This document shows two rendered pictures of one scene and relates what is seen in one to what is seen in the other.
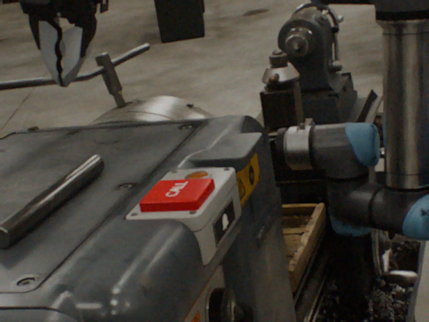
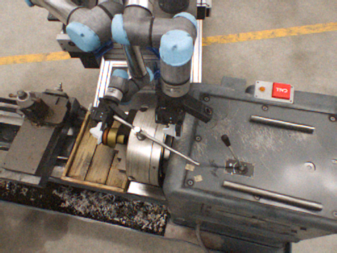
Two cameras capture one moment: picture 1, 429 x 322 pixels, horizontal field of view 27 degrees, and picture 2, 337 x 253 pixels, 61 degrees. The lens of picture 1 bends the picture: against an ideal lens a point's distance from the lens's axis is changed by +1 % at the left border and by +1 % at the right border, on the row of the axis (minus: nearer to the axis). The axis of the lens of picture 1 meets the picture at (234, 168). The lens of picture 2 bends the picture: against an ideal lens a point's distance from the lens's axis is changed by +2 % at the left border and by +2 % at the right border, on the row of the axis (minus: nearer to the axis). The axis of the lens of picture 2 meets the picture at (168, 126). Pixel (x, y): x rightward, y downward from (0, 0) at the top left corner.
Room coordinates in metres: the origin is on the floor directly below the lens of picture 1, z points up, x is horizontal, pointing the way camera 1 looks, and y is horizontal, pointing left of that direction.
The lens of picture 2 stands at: (1.24, 0.58, 2.14)
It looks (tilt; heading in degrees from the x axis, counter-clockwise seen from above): 64 degrees down; 271
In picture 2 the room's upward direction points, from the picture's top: 7 degrees counter-clockwise
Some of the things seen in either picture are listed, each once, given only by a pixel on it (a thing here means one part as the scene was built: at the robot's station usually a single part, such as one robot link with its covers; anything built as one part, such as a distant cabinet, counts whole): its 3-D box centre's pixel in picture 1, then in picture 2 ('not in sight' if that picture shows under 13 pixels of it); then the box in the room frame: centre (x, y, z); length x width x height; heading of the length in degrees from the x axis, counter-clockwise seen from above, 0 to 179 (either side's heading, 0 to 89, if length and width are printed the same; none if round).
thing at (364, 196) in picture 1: (357, 202); (125, 92); (1.43, -0.20, 0.98); 0.11 x 0.08 x 0.11; 39
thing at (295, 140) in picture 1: (299, 146); (112, 96); (1.47, -0.12, 1.08); 0.08 x 0.05 x 0.08; 161
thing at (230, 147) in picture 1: (223, 157); (232, 87); (0.99, 0.01, 1.24); 0.09 x 0.08 x 0.03; 161
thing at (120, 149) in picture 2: not in sight; (126, 161); (1.43, 0.19, 1.09); 0.12 x 0.11 x 0.05; 71
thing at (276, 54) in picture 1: (277, 57); (20, 93); (1.83, -0.13, 1.17); 0.04 x 0.04 x 0.03
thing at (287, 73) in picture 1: (279, 72); (25, 97); (1.83, -0.13, 1.13); 0.08 x 0.08 x 0.03
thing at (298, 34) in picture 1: (308, 62); not in sight; (2.46, -0.25, 1.01); 0.30 x 0.20 x 0.29; 161
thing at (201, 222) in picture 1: (187, 214); (272, 95); (0.85, 0.05, 1.23); 0.13 x 0.08 x 0.05; 161
